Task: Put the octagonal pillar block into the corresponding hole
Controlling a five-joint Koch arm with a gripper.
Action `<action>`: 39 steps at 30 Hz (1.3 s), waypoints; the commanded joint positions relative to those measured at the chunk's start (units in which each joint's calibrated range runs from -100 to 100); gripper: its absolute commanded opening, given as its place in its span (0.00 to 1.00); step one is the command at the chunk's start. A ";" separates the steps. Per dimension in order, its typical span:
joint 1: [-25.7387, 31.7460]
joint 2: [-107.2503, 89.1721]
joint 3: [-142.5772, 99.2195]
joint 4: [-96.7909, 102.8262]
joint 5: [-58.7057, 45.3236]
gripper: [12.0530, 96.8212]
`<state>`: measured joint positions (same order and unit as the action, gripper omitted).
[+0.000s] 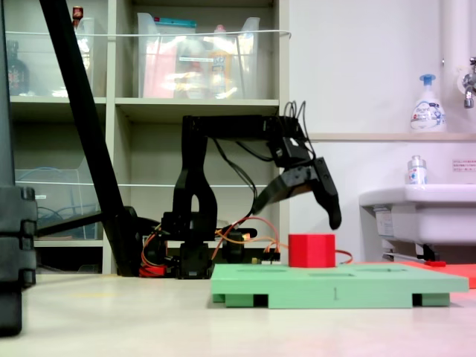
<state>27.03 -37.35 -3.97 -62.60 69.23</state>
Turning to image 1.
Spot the pink folder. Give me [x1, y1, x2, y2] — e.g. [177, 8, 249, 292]
[143, 40, 178, 98]

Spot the chrome faucet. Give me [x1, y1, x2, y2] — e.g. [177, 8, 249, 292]
[456, 56, 476, 109]

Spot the black base wire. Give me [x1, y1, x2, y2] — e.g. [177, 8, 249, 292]
[213, 137, 258, 228]

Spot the circuit board with connectors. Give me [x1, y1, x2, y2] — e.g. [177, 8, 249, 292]
[248, 248, 282, 266]

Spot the red octagonal pillar block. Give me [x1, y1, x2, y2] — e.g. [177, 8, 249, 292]
[288, 233, 337, 268]

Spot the dark glass bottle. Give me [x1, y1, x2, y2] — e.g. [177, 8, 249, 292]
[5, 39, 30, 97]

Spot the green shape sorting board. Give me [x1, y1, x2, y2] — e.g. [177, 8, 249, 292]
[210, 262, 470, 309]

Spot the small clear sanitizer bottle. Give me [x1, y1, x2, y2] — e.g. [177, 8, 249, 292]
[405, 155, 428, 186]

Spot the large clear storage bin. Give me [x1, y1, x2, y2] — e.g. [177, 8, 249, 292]
[136, 13, 261, 100]

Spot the white shelf cord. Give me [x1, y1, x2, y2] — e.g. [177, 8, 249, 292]
[5, 29, 292, 40]
[14, 178, 295, 189]

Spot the beige shelf unit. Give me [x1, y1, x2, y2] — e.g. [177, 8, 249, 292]
[0, 0, 291, 274]

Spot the clear plastic tray bin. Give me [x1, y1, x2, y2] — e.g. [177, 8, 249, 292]
[14, 155, 103, 241]

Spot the white sink basin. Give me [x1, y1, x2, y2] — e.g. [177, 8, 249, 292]
[358, 184, 476, 261]

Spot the black table clamp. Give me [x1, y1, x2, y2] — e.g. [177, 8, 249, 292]
[221, 227, 258, 266]

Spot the long orange cable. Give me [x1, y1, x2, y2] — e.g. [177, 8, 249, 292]
[208, 217, 354, 266]

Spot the black wrist wire loop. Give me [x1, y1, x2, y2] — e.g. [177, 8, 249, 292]
[284, 99, 317, 157]

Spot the white blue soap pump bottle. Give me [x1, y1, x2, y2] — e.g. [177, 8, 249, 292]
[410, 73, 447, 134]

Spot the bottle with red cap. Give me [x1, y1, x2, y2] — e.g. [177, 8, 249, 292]
[71, 5, 92, 71]

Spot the yellow label bottle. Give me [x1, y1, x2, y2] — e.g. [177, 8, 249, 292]
[208, 24, 236, 100]

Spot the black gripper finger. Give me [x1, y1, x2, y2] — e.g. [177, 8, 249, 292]
[252, 174, 300, 216]
[315, 184, 343, 230]

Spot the teal edged package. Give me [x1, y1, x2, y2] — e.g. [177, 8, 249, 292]
[154, 16, 197, 36]

